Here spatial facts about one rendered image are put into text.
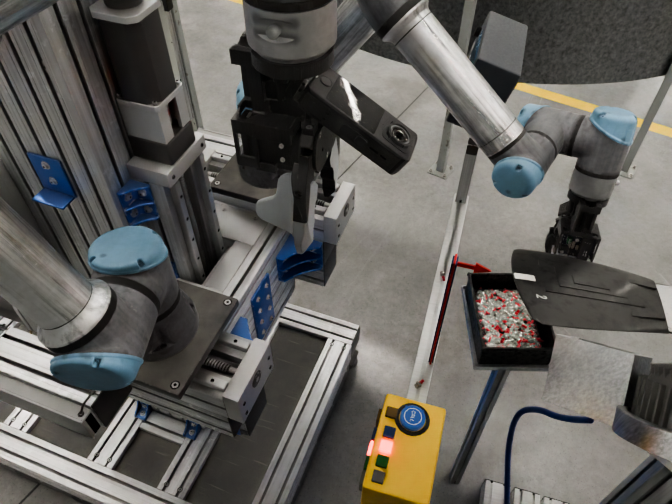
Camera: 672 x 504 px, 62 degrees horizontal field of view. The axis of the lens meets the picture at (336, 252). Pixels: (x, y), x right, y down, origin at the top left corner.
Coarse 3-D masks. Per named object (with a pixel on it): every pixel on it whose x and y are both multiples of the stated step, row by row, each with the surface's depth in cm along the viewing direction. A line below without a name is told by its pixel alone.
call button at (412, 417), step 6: (408, 408) 89; (414, 408) 89; (420, 408) 89; (402, 414) 88; (408, 414) 88; (414, 414) 88; (420, 414) 88; (402, 420) 88; (408, 420) 88; (414, 420) 88; (420, 420) 88; (408, 426) 87; (414, 426) 87; (420, 426) 87
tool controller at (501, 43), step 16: (496, 16) 143; (480, 32) 145; (496, 32) 138; (512, 32) 140; (480, 48) 132; (496, 48) 133; (512, 48) 135; (480, 64) 129; (496, 64) 129; (512, 64) 131; (496, 80) 131; (512, 80) 130; (448, 112) 143
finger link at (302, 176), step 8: (304, 152) 51; (312, 152) 51; (304, 160) 50; (296, 168) 51; (304, 168) 51; (312, 168) 52; (296, 176) 51; (304, 176) 51; (312, 176) 52; (296, 184) 51; (304, 184) 51; (296, 192) 52; (304, 192) 51; (296, 200) 52; (304, 200) 52; (296, 208) 54; (304, 208) 53; (296, 216) 54; (304, 216) 54
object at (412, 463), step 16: (400, 400) 91; (384, 416) 89; (432, 416) 89; (400, 432) 87; (416, 432) 87; (432, 432) 87; (400, 448) 86; (416, 448) 86; (432, 448) 86; (368, 464) 84; (400, 464) 84; (416, 464) 84; (432, 464) 84; (368, 480) 82; (384, 480) 82; (400, 480) 82; (416, 480) 82; (432, 480) 83; (368, 496) 84; (384, 496) 82; (400, 496) 81; (416, 496) 81
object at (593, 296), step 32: (512, 256) 95; (544, 256) 95; (544, 288) 87; (576, 288) 87; (608, 288) 88; (640, 288) 89; (544, 320) 80; (576, 320) 82; (608, 320) 83; (640, 320) 84
